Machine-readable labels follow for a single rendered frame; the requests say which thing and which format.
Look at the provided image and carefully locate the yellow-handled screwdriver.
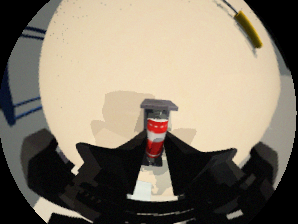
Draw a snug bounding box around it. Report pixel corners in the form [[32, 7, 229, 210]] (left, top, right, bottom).
[[221, 0, 263, 49]]

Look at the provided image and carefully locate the red and white striped cylinder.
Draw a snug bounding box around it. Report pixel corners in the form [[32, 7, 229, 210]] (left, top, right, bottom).
[[146, 116, 169, 159]]

